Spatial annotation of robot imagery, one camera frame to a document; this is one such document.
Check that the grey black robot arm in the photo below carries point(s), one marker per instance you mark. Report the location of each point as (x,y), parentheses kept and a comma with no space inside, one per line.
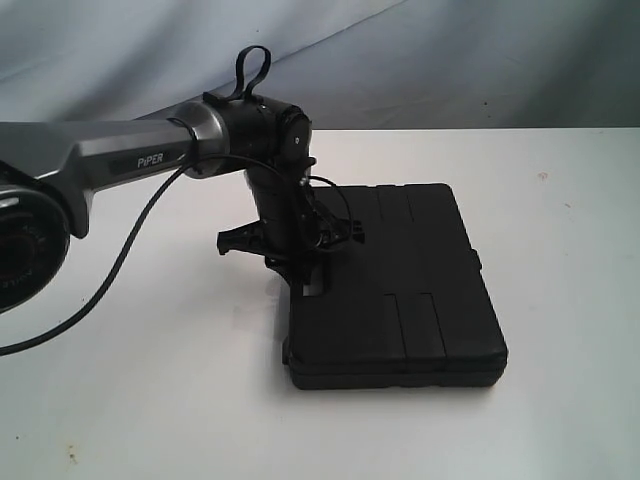
(50,172)

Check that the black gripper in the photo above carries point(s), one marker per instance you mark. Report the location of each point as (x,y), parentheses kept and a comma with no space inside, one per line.
(292,244)

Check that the white backdrop cloth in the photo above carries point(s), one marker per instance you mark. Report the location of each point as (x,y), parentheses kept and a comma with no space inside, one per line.
(349,64)

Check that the black plastic carrying case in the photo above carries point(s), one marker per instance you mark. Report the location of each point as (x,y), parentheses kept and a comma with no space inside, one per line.
(404,304)

